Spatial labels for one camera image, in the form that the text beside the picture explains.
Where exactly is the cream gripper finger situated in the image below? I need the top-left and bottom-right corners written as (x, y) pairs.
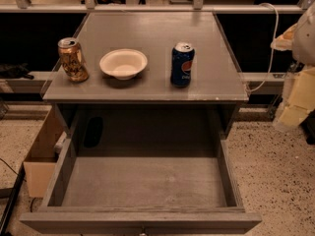
top-left (273, 66), bottom-right (315, 132)
top-left (271, 24), bottom-right (297, 51)

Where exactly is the blue pepsi can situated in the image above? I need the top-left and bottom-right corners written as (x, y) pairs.
top-left (170, 42), bottom-right (195, 87)

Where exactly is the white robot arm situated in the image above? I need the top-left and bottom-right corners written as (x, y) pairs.
top-left (271, 3), bottom-right (315, 132)

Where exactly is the gold crushed drink can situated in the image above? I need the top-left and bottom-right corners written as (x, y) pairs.
top-left (58, 37), bottom-right (89, 83)

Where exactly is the open grey top drawer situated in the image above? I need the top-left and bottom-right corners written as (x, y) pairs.
top-left (19, 105), bottom-right (263, 236)

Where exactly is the white paper bowl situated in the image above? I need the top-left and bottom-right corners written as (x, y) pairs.
top-left (99, 49), bottom-right (148, 81)

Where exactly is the grey wooden cabinet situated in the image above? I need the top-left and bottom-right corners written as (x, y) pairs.
top-left (43, 12), bottom-right (248, 133)

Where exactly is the cardboard box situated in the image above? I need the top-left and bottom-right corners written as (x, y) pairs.
top-left (24, 108), bottom-right (63, 198)

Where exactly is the white cable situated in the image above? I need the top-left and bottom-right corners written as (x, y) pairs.
top-left (245, 2), bottom-right (280, 94)

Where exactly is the grey metal rail frame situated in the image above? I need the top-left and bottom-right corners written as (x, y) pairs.
top-left (0, 0), bottom-right (315, 95)

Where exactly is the black floor cable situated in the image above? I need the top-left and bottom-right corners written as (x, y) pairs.
top-left (0, 157), bottom-right (28, 183)

